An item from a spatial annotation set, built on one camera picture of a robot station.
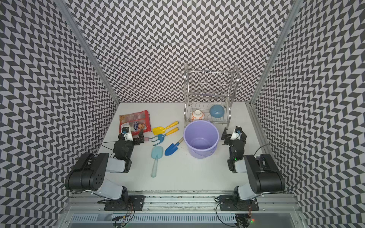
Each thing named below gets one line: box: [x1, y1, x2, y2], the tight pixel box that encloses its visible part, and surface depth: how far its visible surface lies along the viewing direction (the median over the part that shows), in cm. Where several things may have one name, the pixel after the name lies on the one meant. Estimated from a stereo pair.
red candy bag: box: [118, 110, 152, 136], surface depth 107 cm
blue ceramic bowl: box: [209, 104, 225, 118], surface depth 106 cm
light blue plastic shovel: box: [150, 145, 164, 178], surface depth 92 cm
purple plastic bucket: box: [182, 120, 220, 159], surface depth 84 cm
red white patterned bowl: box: [191, 109, 204, 122], surface depth 101 cm
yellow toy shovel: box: [152, 120, 180, 136], surface depth 103 cm
